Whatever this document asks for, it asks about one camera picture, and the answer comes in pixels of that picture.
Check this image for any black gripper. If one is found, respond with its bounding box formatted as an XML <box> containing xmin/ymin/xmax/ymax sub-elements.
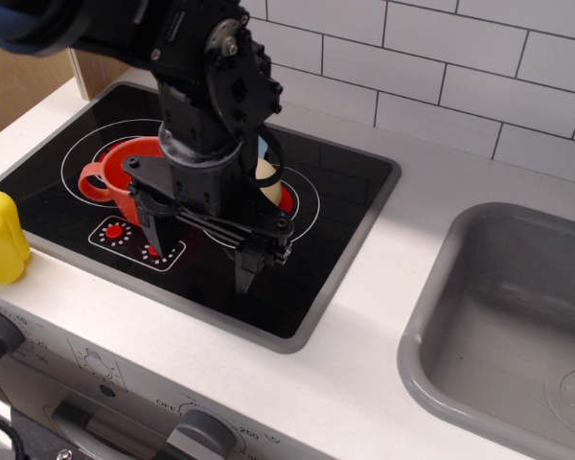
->
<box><xmin>123</xmin><ymin>128</ymin><xmax>294</xmax><ymax>293</ymax></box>

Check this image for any red plastic cup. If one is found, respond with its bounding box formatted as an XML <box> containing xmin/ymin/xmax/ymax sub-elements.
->
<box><xmin>78</xmin><ymin>136</ymin><xmax>162</xmax><ymax>225</ymax></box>

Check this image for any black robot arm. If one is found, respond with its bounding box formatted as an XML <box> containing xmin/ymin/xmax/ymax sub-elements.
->
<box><xmin>0</xmin><ymin>1</ymin><xmax>294</xmax><ymax>293</ymax></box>

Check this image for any light blue plate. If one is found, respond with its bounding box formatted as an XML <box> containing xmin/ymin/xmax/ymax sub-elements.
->
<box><xmin>258</xmin><ymin>136</ymin><xmax>268</xmax><ymax>158</ymax></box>

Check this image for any beige toy potato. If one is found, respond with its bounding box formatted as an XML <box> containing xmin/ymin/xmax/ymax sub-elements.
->
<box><xmin>254</xmin><ymin>157</ymin><xmax>283</xmax><ymax>208</ymax></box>

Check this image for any black toy stove top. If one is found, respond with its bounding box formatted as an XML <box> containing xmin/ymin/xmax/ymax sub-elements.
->
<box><xmin>0</xmin><ymin>83</ymin><xmax>401</xmax><ymax>354</ymax></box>

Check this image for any yellow toy bell pepper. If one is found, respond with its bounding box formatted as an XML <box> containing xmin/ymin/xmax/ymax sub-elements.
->
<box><xmin>0</xmin><ymin>192</ymin><xmax>30</xmax><ymax>284</ymax></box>

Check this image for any grey right oven knob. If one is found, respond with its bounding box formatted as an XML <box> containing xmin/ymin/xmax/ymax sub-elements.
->
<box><xmin>166</xmin><ymin>409</ymin><xmax>237</xmax><ymax>460</ymax></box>

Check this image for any grey toy sink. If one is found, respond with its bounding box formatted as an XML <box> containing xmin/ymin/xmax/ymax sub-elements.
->
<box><xmin>397</xmin><ymin>203</ymin><xmax>575</xmax><ymax>459</ymax></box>

